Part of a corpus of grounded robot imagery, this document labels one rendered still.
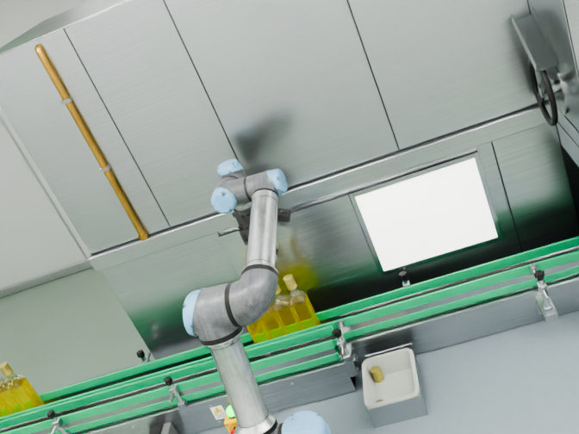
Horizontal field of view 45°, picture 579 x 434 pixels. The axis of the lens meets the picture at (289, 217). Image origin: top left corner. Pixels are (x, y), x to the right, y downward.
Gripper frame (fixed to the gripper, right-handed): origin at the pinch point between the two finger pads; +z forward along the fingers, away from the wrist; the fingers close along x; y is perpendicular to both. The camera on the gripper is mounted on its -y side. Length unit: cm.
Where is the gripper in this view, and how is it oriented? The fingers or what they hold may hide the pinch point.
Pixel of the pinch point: (277, 255)
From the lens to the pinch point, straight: 225.8
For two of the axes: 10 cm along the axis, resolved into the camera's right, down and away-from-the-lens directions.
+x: -0.5, 4.8, -8.8
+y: -9.3, 3.0, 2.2
